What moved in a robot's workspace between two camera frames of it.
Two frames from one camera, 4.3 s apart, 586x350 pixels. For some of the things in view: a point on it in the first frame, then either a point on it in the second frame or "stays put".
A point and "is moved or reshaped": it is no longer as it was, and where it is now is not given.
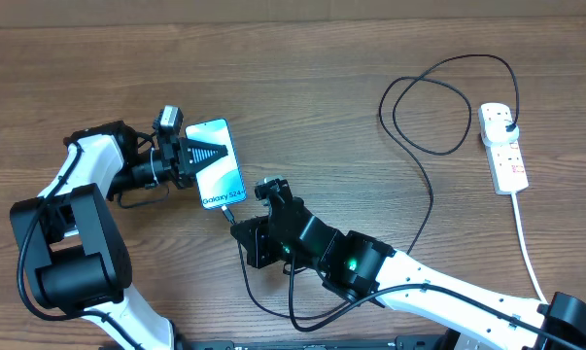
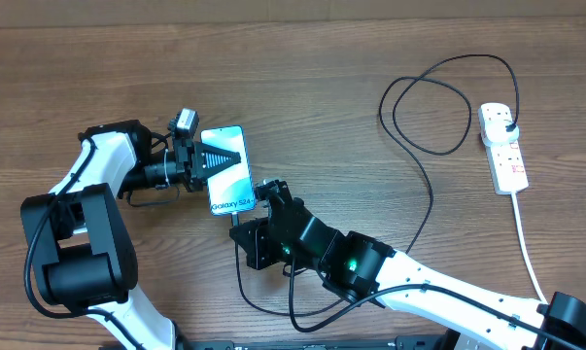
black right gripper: x=262 y=240 stays put
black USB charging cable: x=394 y=117 → x=240 y=285
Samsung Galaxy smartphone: x=220 y=183 is moved or reshaped
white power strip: x=504 y=159 stays put
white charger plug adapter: x=495 y=132 stays put
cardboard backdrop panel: x=41 y=14 stays put
